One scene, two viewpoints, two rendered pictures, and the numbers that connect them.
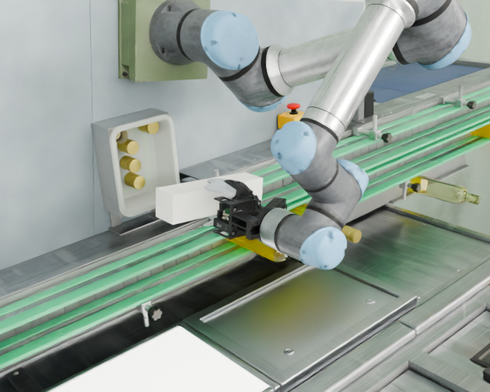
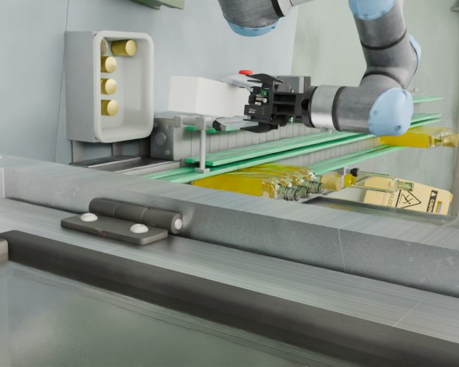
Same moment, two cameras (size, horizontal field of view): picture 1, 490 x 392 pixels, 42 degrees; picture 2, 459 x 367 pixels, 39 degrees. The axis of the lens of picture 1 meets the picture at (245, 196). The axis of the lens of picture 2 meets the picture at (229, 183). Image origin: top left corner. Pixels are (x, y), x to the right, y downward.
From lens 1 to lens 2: 0.59 m
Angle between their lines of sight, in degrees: 19
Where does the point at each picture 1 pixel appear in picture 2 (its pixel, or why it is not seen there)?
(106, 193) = (75, 116)
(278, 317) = not seen: hidden behind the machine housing
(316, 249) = (392, 105)
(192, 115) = (157, 56)
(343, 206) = (406, 72)
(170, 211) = (193, 97)
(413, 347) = not seen: hidden behind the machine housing
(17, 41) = not seen: outside the picture
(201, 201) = (221, 95)
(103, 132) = (83, 37)
